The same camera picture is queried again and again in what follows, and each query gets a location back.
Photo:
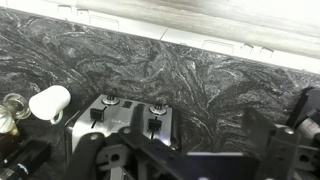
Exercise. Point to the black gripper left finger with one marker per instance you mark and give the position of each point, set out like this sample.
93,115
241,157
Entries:
86,153

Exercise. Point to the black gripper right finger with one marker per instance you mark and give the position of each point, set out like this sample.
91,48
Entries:
276,150

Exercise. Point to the black toaster lever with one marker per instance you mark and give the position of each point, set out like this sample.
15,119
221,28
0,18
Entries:
96,113
155,124

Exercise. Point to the silver black four-slot toaster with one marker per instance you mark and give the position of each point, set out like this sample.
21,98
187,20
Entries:
126,116

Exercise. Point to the white ceramic mug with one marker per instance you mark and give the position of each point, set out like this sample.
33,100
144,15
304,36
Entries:
50,103

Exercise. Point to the shiny metal funnel dripper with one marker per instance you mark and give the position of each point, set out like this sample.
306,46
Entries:
5,121

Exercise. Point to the white base cabinet front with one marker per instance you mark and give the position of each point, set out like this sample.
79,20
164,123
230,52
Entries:
200,36

